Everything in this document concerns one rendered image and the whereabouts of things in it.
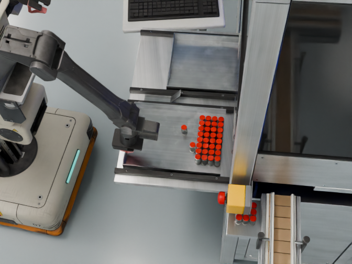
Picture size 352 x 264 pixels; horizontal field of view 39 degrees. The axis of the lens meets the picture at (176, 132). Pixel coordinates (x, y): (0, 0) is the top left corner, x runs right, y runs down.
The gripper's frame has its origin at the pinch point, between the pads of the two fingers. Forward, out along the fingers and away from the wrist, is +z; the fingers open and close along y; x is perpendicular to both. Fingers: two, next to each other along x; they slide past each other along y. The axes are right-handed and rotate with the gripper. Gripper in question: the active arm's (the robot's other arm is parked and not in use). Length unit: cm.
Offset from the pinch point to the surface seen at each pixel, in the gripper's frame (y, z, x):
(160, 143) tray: 11.0, 1.1, 5.2
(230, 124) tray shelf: 35.1, -2.2, 15.5
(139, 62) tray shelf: -2.4, 3.2, 40.8
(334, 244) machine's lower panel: 88, 34, -11
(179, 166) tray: 18.8, 0.0, -3.2
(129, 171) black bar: 1.7, 0.6, -7.4
